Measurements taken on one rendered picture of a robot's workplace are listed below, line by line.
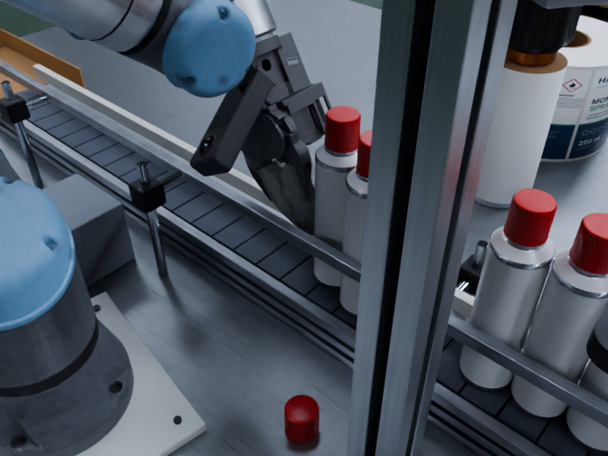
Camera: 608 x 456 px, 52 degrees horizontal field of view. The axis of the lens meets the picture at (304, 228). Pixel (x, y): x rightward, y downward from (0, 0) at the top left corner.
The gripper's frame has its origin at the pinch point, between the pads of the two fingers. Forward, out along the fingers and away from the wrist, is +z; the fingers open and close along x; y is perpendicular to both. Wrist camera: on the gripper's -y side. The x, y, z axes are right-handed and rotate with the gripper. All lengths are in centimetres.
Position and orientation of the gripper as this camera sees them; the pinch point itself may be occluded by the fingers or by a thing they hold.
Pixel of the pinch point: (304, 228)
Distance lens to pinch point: 68.2
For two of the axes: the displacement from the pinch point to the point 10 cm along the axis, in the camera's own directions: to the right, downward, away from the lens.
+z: 3.7, 8.8, 2.9
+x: -6.5, 0.2, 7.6
